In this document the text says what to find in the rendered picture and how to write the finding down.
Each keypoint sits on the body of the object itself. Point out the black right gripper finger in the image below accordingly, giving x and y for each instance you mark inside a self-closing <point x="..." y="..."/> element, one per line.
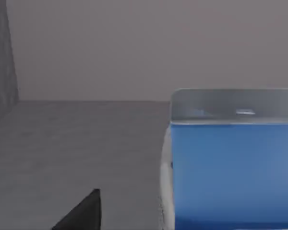
<point x="86" y="213"/>

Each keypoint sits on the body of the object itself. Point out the blue and grey carton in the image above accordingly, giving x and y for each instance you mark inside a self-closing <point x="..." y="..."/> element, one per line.
<point x="232" y="172"/>

